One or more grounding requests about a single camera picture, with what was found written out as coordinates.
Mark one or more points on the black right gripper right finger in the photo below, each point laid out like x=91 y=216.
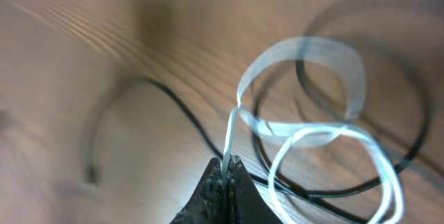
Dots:
x=244 y=203

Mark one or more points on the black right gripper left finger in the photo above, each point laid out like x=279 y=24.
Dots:
x=205 y=205

